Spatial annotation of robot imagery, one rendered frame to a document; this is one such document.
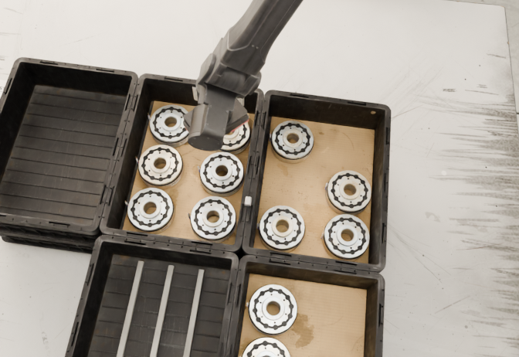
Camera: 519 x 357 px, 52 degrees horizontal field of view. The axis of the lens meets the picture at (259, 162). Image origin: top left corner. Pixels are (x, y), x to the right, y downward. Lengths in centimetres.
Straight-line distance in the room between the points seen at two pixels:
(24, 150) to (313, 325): 79
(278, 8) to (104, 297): 76
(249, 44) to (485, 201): 94
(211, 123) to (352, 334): 59
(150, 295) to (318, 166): 49
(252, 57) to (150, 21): 94
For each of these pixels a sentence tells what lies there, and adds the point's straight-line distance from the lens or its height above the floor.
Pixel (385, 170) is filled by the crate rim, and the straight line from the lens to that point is 122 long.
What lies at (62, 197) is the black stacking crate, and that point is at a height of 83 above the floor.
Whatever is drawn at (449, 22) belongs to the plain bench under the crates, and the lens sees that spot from 180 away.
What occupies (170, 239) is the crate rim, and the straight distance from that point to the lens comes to 114.
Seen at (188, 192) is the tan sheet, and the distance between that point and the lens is 127.
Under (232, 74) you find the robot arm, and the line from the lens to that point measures 83.
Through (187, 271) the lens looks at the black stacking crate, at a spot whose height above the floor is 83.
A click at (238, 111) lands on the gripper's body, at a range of 99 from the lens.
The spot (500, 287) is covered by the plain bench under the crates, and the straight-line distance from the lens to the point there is 148.
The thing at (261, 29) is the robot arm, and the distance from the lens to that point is 76.
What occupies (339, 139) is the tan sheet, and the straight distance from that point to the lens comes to 135.
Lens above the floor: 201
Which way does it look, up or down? 66 degrees down
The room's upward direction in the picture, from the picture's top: 5 degrees clockwise
